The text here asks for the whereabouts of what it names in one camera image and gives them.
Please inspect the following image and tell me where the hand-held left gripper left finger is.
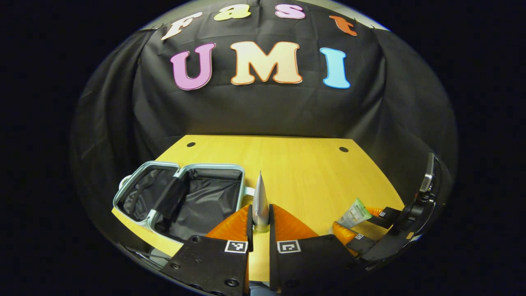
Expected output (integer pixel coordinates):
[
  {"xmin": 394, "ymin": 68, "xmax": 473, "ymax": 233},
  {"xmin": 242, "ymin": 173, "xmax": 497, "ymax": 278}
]
[{"xmin": 162, "ymin": 204, "xmax": 254, "ymax": 296}]

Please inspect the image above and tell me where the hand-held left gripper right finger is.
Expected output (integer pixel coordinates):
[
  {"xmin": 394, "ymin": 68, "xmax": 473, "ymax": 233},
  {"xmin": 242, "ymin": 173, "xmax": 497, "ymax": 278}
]
[{"xmin": 269, "ymin": 203, "xmax": 363, "ymax": 295}]

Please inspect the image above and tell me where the silver tube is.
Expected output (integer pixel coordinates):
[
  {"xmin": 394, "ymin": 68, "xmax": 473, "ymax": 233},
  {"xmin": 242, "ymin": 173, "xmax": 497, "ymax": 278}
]
[{"xmin": 252, "ymin": 171, "xmax": 270, "ymax": 233}]

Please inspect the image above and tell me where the white green tube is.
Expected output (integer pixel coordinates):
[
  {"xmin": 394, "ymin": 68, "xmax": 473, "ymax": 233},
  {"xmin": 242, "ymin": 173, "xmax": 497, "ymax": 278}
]
[{"xmin": 337, "ymin": 198, "xmax": 373, "ymax": 229}]

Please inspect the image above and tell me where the light blue suitcase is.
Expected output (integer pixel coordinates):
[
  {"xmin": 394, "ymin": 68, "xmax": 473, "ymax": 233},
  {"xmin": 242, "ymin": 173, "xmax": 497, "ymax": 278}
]
[{"xmin": 112, "ymin": 160, "xmax": 256, "ymax": 243}]

